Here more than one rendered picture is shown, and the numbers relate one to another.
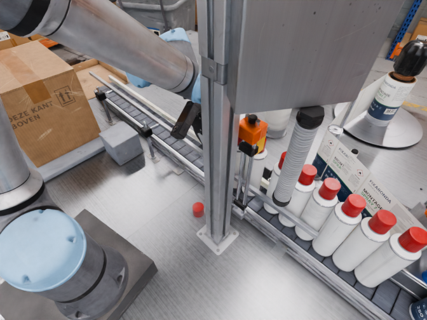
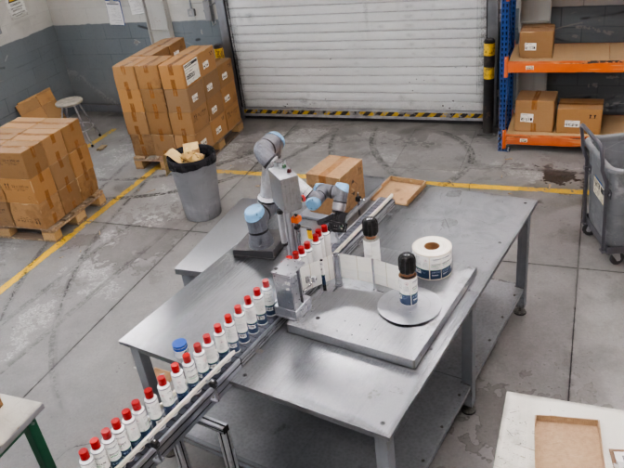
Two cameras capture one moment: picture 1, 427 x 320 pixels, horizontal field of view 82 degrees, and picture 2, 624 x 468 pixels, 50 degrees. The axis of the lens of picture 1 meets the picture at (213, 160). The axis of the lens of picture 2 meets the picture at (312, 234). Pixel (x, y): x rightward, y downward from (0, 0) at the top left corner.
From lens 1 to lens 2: 3.43 m
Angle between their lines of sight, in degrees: 63
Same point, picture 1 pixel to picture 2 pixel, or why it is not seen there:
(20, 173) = (267, 195)
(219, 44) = not seen: hidden behind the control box
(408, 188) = (343, 316)
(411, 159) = (371, 319)
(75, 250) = (254, 216)
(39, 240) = (253, 210)
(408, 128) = (405, 318)
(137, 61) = not seen: hidden behind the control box
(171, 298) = (264, 266)
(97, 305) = (252, 242)
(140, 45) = not seen: hidden behind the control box
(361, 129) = (391, 297)
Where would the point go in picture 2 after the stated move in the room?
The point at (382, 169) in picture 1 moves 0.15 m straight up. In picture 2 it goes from (356, 307) to (353, 282)
